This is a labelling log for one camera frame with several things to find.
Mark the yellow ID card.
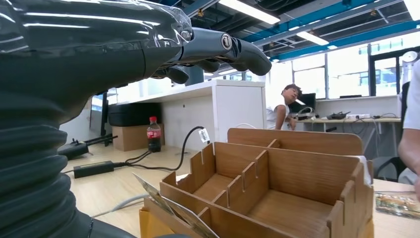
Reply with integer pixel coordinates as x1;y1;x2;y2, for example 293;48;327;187
375;193;420;221

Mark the room key card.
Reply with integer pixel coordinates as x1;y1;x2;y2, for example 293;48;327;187
133;173;219;238

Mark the person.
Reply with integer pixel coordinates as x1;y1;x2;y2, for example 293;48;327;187
397;59;420;202
266;84;303;131

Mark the wooden card organizer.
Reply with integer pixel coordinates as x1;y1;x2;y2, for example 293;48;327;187
159;128;375;238

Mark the black office chair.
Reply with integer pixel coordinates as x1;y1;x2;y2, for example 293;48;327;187
372;82;411;182

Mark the white cards stack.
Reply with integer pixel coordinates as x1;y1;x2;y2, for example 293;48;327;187
356;155;373;186

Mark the black case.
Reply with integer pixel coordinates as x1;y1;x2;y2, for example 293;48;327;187
108;102;162;127

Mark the pale wooden desk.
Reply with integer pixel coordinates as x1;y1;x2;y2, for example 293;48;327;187
295;117;403;155

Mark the black tripod device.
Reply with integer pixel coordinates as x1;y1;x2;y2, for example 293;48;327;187
57;134;118;161

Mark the cardboard box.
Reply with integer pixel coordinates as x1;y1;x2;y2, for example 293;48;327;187
112;124;165;152

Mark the black desktop device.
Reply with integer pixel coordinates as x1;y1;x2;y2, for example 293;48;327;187
326;112;351;120

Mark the cola bottle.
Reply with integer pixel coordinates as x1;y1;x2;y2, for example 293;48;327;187
147;116;162;153

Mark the grey pillar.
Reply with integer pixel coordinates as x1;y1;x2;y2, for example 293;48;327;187
185;65;205;87

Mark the grey kiosk stand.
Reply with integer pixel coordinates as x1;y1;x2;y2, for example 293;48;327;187
401;51;420;86

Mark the black power adapter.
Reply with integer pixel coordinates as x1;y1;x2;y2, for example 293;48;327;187
72;161;115;179

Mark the black monitor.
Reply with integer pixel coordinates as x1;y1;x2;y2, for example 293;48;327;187
288;93;316;114

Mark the white cabinet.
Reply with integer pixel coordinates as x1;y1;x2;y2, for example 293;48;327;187
116;79;266;152

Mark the ceiling light panel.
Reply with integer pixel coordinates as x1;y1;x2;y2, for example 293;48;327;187
296;31;330;46
218;0;281;25
403;0;420;12

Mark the yellow box base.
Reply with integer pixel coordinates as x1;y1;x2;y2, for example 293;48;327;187
139;207;375;238

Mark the black plug cable with tag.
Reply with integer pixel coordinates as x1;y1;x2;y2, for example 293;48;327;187
113;126;210;172

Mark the white power strip cable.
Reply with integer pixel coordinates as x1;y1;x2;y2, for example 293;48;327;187
91;193;150;218

